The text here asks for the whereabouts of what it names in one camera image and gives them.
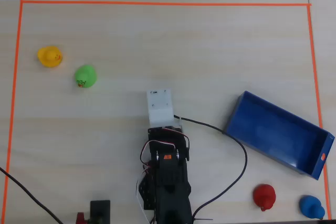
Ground red rubber duck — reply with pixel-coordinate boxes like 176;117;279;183
253;184;277;212

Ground black clamp block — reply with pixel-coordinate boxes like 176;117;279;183
90;199;111;224

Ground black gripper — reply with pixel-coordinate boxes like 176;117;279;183
148;126;191;162

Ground orange tape strip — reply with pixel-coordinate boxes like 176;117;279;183
3;0;25;202
20;0;312;7
306;4;332;220

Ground black camera cable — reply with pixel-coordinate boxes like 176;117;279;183
173;115;248;224

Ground blue plastic box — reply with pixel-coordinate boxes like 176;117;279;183
223;90;335;181

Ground blue rubber duck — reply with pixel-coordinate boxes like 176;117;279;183
299;195;326;220

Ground red clamp handle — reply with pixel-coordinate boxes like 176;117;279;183
75;211;87;224

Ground red white servo wires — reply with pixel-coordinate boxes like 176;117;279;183
135;126;191;224

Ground green rubber duck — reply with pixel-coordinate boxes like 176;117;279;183
74;64;98;89

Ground white camera box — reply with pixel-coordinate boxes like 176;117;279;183
146;88;175;130

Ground thick black cable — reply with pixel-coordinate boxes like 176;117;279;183
0;167;65;224

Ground yellow rubber duck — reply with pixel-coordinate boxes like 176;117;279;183
37;46;64;68

